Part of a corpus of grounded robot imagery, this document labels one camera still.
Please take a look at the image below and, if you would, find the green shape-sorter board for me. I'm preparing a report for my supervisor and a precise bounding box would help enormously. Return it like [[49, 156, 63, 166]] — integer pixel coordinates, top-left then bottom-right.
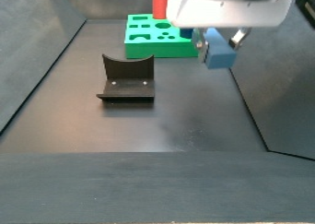
[[125, 14, 198, 59]]

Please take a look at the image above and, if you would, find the black curved fixture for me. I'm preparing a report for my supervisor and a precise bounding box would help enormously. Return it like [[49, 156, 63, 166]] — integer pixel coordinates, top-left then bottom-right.
[[97, 54, 155, 100]]

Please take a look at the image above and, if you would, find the red cylinder peg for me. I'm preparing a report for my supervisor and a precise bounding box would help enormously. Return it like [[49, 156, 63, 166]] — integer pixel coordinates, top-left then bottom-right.
[[153, 0, 167, 19]]

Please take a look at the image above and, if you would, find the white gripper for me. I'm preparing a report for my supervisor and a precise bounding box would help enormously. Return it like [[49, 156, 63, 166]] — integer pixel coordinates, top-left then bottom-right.
[[166, 0, 293, 63]]

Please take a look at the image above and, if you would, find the dark blue hexagonal peg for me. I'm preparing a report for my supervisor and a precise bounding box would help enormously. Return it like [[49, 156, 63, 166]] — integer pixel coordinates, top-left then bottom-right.
[[181, 29, 194, 39]]

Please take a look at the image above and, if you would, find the light blue rectangular block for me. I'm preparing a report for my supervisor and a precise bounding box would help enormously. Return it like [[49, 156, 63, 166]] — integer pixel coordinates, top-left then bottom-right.
[[205, 28, 237, 69]]

